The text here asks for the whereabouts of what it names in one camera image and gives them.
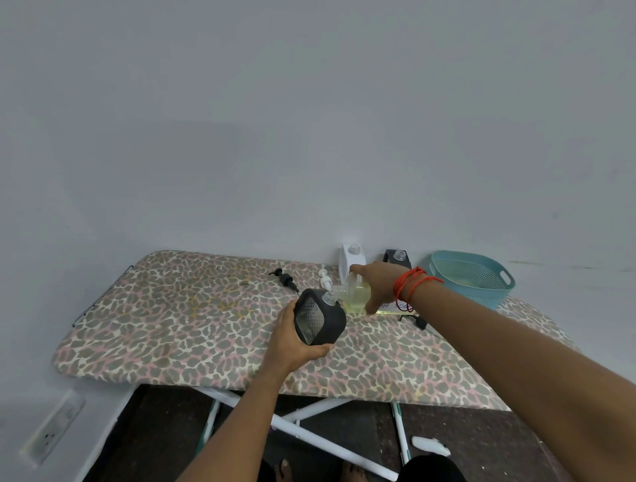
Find person's left hand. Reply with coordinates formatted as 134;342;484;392
259;299;335;382

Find person's right hand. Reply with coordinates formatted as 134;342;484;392
350;262;401;315

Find clear bottle of yellow liquid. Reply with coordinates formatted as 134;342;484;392
330;274;399;316

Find person's left forearm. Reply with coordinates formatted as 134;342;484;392
176;368;295;482

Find person's right forearm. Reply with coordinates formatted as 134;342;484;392
396;270;636;482

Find white soap dispenser bottle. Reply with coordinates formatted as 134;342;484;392
338;242;367;285

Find white ironing board legs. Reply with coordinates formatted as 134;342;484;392
196;386;413;482

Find teal plastic basket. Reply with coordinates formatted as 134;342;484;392
428;250;516;311

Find leopard print ironing board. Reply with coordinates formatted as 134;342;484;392
52;250;582;412

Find white object on floor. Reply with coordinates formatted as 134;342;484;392
411;436;451;458

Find person's black garment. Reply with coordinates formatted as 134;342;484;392
397;454;468;482

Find red thread bracelet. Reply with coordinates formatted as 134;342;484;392
393;266;444;313

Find white wall socket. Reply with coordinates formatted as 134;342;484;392
20;390;86;468

